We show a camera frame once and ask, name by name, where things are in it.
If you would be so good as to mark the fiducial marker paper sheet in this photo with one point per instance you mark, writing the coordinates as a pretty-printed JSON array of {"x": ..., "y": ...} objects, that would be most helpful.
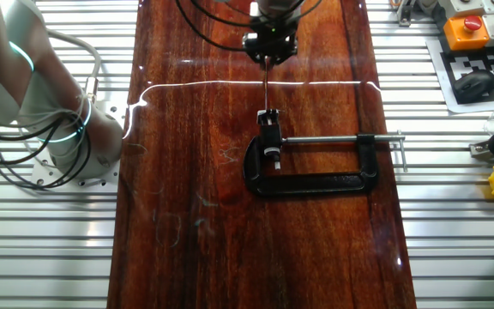
[{"x": 470, "y": 64}]

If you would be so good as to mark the black computer mouse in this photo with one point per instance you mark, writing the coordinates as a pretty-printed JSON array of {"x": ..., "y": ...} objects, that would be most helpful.
[{"x": 474, "y": 86}]

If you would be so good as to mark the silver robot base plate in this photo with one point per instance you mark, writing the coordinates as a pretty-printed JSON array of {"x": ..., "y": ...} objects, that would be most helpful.
[{"x": 112, "y": 118}]

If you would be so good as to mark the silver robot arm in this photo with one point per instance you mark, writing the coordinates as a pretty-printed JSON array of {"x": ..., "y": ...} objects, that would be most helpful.
[{"x": 7, "y": 64}]

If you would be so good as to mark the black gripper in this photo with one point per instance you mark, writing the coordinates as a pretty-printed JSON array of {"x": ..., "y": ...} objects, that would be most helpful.
[{"x": 272, "y": 38}]

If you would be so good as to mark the orange emergency stop box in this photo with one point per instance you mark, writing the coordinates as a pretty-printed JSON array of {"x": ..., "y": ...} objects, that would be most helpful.
[{"x": 461, "y": 38}]

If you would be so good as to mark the black metal C-clamp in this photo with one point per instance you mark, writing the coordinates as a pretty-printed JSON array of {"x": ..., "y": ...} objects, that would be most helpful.
[{"x": 315, "y": 183}]

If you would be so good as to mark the glossy wood grain board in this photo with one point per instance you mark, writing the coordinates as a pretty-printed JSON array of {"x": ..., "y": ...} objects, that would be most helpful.
[{"x": 230, "y": 257}]

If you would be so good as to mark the silver metal bracket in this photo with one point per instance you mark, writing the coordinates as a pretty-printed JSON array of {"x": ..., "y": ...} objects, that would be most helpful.
[{"x": 405, "y": 15}]

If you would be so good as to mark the thin metal pin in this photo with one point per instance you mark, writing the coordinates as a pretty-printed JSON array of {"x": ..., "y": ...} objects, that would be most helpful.
[{"x": 266, "y": 86}]

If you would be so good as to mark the black pencil sharpener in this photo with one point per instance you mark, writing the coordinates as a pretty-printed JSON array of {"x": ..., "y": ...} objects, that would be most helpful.
[{"x": 269, "y": 137}]

